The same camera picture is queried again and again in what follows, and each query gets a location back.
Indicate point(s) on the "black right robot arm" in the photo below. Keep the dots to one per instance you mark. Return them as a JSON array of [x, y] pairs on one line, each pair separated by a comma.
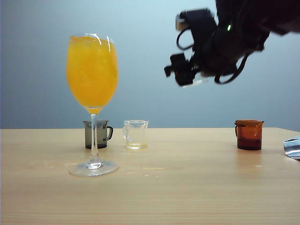
[[257, 16]]

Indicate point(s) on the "wine glass with orange juice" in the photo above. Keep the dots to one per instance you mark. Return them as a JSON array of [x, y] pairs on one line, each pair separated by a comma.
[[92, 79]]

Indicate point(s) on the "amber brown measuring cup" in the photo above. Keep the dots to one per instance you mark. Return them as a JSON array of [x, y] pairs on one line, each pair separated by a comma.
[[249, 137]]

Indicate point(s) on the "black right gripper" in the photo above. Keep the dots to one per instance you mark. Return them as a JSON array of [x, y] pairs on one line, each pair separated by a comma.
[[215, 58]]

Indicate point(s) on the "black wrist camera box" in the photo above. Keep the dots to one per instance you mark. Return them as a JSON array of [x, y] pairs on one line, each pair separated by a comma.
[[201, 23]]

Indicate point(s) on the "crumpled silver foil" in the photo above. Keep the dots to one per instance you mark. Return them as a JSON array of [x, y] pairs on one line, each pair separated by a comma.
[[293, 148]]

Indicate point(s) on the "smoky grey measuring cup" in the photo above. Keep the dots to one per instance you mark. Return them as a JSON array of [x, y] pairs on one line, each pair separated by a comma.
[[102, 137]]

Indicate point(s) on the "clear glass measuring cup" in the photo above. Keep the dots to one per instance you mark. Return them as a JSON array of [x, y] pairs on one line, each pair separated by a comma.
[[136, 138]]

